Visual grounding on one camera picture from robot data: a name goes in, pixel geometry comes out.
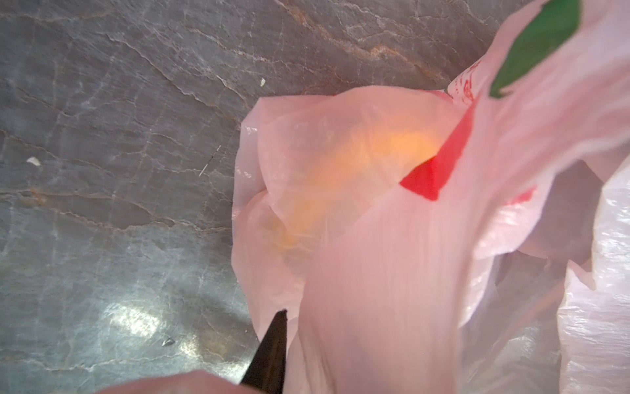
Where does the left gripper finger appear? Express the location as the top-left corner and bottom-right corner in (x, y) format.
(240, 310), (288, 394)

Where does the pink translucent plastic bag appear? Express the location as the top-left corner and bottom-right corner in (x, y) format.
(113, 1), (629, 393)

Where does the fake yellow banana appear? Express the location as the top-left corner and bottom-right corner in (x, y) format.
(275, 127), (446, 251)

